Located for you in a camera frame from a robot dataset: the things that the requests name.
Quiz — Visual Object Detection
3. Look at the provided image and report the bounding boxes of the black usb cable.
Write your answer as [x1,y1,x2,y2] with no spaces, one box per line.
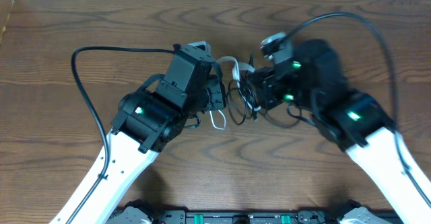
[184,52,317,130]

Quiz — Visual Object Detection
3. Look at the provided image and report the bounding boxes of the white usb cable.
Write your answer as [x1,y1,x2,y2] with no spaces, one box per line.
[208,55,262,131]

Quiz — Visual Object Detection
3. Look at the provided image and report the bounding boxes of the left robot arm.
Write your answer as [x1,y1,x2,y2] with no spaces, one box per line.
[52,41,226,223]

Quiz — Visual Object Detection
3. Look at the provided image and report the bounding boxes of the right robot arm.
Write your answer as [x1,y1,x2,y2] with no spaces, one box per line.
[251,38,430,223]

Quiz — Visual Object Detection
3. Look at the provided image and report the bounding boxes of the right camera black cable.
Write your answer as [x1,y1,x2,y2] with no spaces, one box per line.
[286,11,431,208]

